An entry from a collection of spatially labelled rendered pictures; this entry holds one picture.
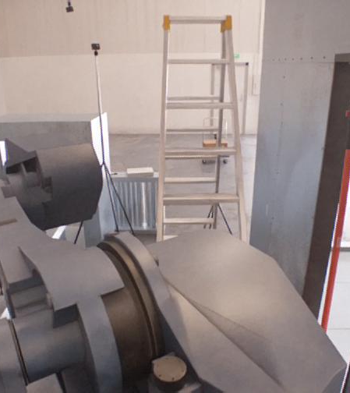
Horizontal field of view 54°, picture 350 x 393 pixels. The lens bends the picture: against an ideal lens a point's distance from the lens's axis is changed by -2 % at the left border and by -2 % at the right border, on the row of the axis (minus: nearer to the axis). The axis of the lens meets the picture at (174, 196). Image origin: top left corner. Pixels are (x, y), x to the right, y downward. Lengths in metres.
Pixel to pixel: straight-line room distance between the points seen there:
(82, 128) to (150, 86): 7.79
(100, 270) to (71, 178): 0.79
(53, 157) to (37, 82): 10.79
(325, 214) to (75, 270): 1.33
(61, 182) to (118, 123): 10.21
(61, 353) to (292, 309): 0.45
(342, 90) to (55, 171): 1.21
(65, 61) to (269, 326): 11.42
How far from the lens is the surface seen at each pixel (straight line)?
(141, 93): 11.35
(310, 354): 0.71
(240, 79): 11.32
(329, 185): 1.74
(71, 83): 11.82
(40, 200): 1.45
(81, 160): 1.46
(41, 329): 0.73
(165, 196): 1.71
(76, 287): 0.66
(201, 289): 0.72
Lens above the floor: 2.07
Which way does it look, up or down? 21 degrees down
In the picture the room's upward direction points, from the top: straight up
